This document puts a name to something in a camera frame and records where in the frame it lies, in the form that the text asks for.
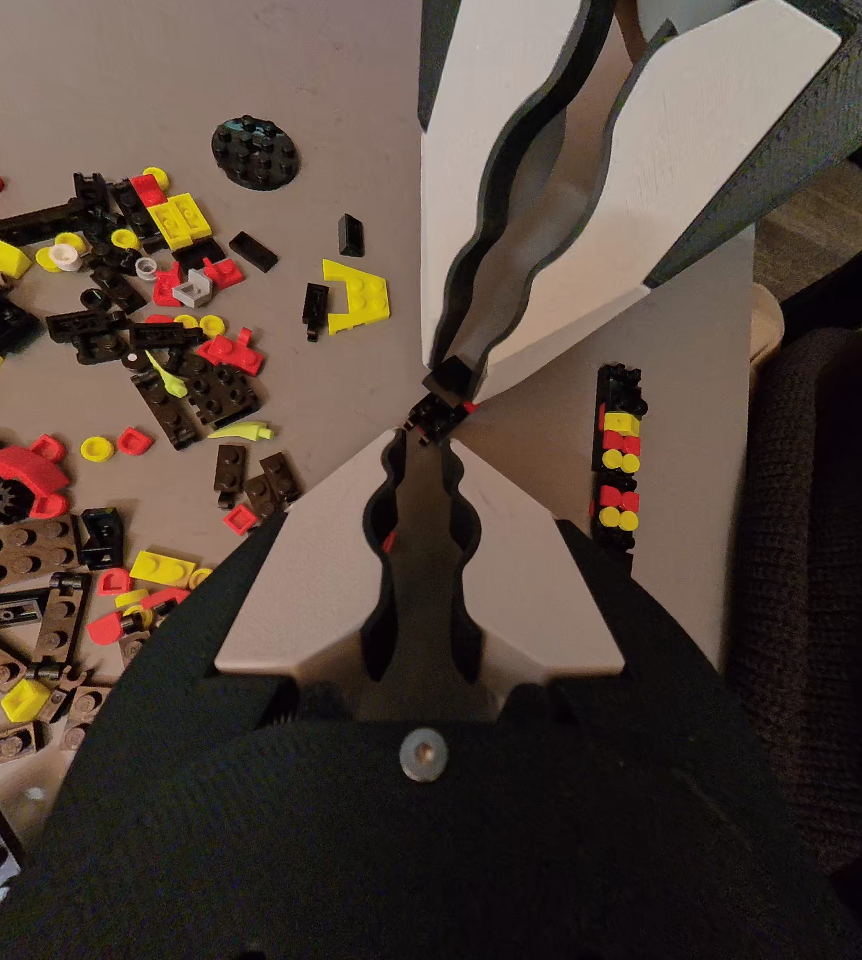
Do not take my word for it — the black lego clip plate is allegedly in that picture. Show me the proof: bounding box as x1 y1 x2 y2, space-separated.
301 282 331 344

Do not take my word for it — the black round lego plate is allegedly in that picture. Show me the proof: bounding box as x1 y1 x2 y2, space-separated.
211 114 302 191

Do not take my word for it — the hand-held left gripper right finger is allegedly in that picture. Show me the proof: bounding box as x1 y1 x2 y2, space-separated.
440 437 627 687

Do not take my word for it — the person's dark knit clothing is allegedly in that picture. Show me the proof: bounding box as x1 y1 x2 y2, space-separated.
731 326 862 894

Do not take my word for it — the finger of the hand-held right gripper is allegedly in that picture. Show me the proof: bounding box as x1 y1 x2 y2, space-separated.
472 0 845 400
419 0 620 372

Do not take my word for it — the black lego tile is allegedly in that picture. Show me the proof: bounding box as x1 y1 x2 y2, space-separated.
228 231 280 273

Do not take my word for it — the yellow wedge lego plate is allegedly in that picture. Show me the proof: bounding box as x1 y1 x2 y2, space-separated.
321 258 392 336

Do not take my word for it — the pile of loose lego pieces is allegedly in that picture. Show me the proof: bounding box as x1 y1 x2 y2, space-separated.
0 153 305 781

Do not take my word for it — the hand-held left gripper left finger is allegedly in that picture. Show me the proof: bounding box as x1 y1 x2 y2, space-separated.
213 427 410 684

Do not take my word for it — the long black lego assembly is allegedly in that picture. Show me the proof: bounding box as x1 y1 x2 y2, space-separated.
590 363 650 556

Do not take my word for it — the small black red lego assembly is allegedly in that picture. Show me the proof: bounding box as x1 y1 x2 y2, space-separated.
403 356 479 445

